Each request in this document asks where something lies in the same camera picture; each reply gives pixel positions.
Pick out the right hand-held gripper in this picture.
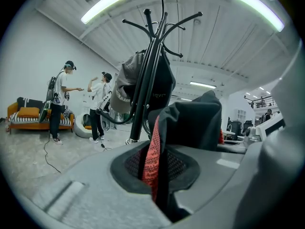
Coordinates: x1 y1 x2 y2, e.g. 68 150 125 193
216 41 305 229

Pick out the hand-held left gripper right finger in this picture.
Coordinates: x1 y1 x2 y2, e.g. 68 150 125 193
169 145 246 215

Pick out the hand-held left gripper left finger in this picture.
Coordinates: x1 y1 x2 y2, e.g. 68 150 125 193
30 139 173 229

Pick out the black and red garment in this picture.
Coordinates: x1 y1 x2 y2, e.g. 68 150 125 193
125 89 226 224

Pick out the black coat rack stand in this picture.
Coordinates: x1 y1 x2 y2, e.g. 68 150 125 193
95 0 203 145

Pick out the white round pouf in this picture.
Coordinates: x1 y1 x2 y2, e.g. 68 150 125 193
74 113 101 138

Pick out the black backpack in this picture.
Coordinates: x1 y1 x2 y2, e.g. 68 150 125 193
82 114 92 128

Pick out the ceiling light tube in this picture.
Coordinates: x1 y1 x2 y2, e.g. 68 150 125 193
234 0 286 32
190 81 217 89
80 0 130 25

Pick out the orange sofa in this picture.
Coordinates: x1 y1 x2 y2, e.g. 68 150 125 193
7 96 75 135

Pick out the black hanging garment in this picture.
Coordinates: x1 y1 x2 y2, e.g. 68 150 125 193
147 53 176 114

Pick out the orange striped sofa bench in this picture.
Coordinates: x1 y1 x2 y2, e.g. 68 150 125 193
9 96 72 126

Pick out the large orange cushion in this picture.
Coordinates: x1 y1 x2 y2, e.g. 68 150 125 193
18 106 40 118

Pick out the grey cap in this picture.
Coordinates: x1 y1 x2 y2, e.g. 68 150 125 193
110 52 145 114

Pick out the black power cable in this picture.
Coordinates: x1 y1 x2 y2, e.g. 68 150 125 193
100 137 112 152
43 137 62 174

